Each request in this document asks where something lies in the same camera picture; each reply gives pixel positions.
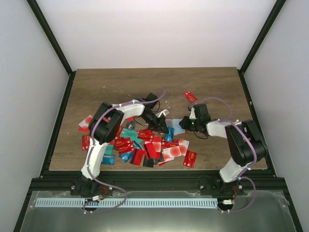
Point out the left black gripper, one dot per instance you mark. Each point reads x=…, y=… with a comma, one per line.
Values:
x=157, y=126

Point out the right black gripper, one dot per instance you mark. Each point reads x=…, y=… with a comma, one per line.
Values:
x=184, y=124

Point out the blue card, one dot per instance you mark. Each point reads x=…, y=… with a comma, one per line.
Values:
x=170, y=135

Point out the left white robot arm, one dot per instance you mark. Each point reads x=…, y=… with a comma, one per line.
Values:
x=106, y=122

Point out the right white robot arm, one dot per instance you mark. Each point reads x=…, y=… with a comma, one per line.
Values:
x=246, y=143

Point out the red gold card upper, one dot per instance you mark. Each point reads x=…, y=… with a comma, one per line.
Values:
x=145, y=134

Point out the lone red card far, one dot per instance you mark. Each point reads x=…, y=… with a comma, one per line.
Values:
x=190, y=96

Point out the white red circle card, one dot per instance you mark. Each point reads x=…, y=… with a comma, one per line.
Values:
x=176, y=148

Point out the black VIP card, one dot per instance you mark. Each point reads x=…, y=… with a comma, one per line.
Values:
x=131, y=125

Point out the teal VIP card centre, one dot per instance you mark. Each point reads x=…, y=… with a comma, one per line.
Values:
x=132, y=134

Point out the red VIP card right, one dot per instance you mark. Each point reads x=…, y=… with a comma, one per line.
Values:
x=189, y=159

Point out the red gold VIP card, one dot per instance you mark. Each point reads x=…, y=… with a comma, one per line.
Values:
x=124, y=145

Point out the white red card left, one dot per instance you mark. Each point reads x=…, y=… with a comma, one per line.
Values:
x=83, y=126

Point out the light blue slotted strip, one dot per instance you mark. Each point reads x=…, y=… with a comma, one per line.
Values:
x=129, y=203

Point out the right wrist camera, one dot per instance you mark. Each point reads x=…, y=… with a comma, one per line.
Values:
x=192, y=112

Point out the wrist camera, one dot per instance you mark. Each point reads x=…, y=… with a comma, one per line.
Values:
x=164, y=112
x=192, y=112

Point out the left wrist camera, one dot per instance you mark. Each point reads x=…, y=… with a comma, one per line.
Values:
x=164, y=112

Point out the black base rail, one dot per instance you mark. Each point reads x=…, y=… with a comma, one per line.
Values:
x=206, y=182

